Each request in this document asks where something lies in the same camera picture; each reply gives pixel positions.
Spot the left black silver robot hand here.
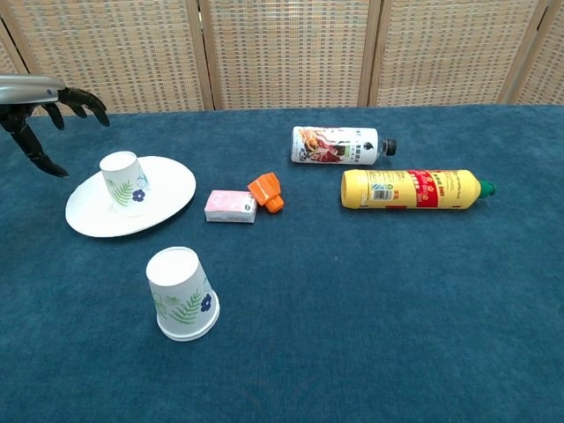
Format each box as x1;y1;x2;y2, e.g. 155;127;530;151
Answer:
0;73;111;179

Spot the woven bamboo screen panel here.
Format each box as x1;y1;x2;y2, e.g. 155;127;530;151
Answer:
368;0;552;108
0;12;48;119
497;0;564;107
197;0;382;111
0;0;216;116

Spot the white paper plate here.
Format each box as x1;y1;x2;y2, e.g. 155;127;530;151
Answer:
64;155;197;239

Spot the pink white tissue pack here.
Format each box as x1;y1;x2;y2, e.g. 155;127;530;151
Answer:
204;189;259;226

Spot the orange plastic cap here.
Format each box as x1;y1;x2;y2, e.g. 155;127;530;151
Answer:
247;172;286;215

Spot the white label drink bottle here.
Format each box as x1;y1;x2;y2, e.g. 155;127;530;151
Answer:
290;125;398;167

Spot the blue table cloth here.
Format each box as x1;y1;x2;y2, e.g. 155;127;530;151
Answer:
0;103;564;423

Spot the yellow bottle green cap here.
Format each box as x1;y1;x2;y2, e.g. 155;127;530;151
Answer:
340;168;499;212

